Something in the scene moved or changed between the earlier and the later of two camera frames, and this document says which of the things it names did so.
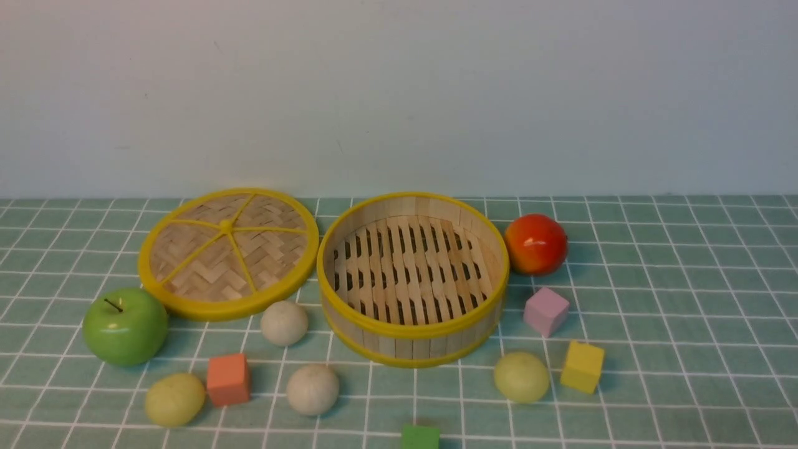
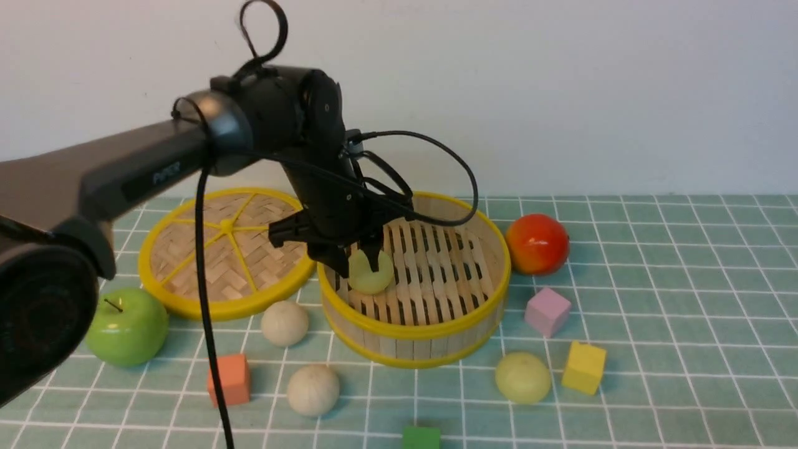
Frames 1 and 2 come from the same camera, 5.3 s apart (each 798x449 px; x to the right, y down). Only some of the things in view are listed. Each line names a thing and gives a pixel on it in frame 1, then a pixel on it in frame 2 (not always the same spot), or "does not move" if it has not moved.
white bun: x=284 y=323 does not move
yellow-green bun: x=175 y=400 to x=361 y=277
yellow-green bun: x=521 y=377 does not move
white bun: x=313 y=389 does not move
